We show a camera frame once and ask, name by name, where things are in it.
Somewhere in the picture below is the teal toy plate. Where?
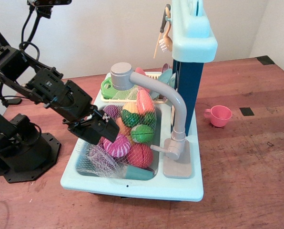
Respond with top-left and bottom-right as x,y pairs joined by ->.
157,69 -> 175,97

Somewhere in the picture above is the green toy pot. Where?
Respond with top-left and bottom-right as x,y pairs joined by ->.
101,77 -> 118,99

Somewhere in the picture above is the pink toy plate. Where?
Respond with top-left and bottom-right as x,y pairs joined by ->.
135,67 -> 147,76

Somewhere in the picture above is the pink toy cup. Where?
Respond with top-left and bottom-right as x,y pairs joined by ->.
203,105 -> 233,127

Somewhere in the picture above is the overhead camera bar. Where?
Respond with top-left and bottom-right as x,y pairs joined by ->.
27,0 -> 72,19

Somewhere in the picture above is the teal toy cup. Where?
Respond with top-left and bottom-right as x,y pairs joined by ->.
125,165 -> 153,180

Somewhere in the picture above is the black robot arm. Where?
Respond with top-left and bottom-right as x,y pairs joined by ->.
0,33 -> 119,144

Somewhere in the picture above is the grey toy faucet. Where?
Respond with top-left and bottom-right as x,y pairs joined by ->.
111,62 -> 192,179

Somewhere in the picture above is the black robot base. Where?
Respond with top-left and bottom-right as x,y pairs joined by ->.
0,114 -> 61,183

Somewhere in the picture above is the black tape square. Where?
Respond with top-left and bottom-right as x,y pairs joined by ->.
240,107 -> 254,116

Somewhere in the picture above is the black tape corner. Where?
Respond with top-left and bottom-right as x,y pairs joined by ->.
256,55 -> 275,65

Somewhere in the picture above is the mesh bag of toy food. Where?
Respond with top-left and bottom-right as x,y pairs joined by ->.
76,86 -> 157,178

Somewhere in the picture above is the blue toy shelf tower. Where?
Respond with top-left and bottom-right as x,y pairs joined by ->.
171,0 -> 218,133

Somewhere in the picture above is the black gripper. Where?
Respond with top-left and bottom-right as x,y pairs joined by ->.
43,80 -> 120,145

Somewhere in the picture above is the black cable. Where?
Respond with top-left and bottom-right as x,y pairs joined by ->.
0,7 -> 41,113

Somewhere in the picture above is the orange toy brush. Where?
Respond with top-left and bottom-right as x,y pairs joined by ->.
153,4 -> 172,59

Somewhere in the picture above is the grey faucet lever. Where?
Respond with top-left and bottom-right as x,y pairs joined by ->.
150,138 -> 185,160

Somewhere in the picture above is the light blue toy sink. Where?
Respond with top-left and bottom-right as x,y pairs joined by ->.
60,71 -> 204,203

